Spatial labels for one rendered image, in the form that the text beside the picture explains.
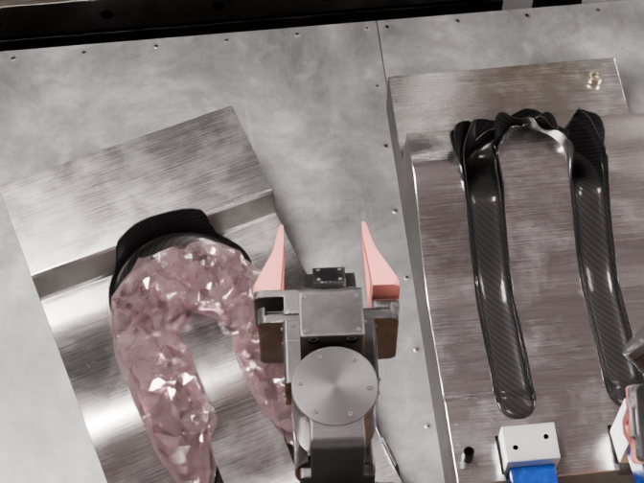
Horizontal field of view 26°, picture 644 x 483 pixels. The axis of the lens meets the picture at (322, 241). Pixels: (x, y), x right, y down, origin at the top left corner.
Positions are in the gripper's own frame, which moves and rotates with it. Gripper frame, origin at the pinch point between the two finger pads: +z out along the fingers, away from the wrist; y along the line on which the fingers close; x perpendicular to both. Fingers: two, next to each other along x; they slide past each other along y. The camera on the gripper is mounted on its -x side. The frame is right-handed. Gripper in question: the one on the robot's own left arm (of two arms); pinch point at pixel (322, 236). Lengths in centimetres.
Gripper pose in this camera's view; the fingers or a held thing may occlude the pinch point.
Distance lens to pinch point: 107.9
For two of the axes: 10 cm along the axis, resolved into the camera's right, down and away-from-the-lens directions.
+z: -0.4, -8.5, 5.2
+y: -10.0, 0.4, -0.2
